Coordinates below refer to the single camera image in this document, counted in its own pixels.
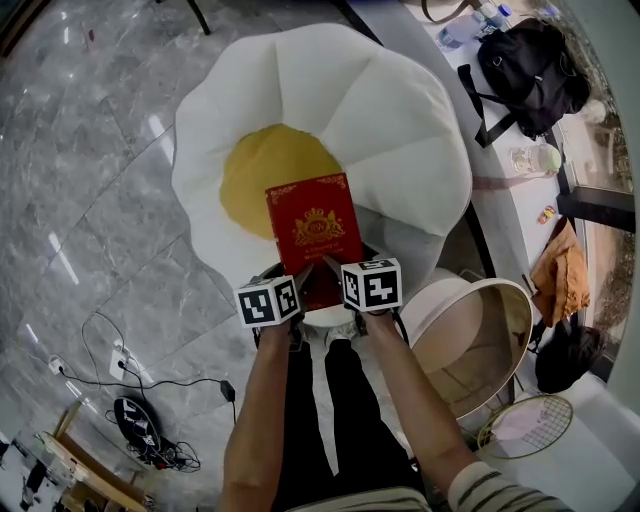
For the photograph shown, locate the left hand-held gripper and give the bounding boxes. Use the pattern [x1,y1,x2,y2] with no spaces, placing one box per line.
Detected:
[232,262,316,352]

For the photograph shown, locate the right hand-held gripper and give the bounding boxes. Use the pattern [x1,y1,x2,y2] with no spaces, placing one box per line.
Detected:
[322,243,404,338]

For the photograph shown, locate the red book with gold crest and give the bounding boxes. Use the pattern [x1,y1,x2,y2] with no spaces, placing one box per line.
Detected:
[264,171,366,313]

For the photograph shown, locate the person's right forearm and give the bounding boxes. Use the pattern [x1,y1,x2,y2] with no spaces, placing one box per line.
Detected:
[359,312,479,496]

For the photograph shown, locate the person's left forearm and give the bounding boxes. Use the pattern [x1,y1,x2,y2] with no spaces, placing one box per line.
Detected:
[219,324,301,512]

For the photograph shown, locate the round gold side table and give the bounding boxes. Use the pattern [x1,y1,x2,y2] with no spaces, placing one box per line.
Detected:
[397,267,535,422]

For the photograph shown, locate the white window ledge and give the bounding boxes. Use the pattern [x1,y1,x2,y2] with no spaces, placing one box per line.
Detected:
[344,0,594,301]

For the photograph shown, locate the person's black trousers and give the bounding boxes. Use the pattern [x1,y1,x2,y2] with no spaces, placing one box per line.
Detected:
[284,327,426,501]

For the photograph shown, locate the white power strip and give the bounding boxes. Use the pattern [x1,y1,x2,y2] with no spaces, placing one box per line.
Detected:
[108,346,133,380]

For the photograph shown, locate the orange-brown cloth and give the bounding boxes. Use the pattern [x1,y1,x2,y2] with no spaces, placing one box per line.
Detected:
[529,216,592,330]

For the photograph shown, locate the clear bottle with green lid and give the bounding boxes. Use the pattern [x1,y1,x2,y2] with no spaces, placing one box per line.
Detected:
[508,143,563,177]

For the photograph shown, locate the black round device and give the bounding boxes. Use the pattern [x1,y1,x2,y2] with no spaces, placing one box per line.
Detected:
[113,396,162,452]

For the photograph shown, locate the dark brown backpack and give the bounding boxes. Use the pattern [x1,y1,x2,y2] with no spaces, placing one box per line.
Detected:
[533,319,609,395]

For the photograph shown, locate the clear plastic water bottle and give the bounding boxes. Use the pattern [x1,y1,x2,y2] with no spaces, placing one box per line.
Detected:
[436,12,490,52]
[474,2,517,29]

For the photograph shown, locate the black backpack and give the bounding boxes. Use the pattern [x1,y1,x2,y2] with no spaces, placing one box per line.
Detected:
[456,18,592,150]

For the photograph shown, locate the black cable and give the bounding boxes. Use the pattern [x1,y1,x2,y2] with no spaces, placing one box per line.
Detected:
[59,309,239,426]

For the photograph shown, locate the pink strap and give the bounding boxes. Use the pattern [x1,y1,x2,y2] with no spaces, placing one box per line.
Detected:
[471,174,527,192]

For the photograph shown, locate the dark window post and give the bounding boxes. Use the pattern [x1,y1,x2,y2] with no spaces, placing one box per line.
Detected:
[549,122,637,235]

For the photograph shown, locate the gold wire chair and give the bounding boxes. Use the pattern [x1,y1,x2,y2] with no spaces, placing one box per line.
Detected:
[476,393,575,461]

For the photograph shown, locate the wooden frame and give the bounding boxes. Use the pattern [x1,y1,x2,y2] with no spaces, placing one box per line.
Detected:
[38,399,151,512]

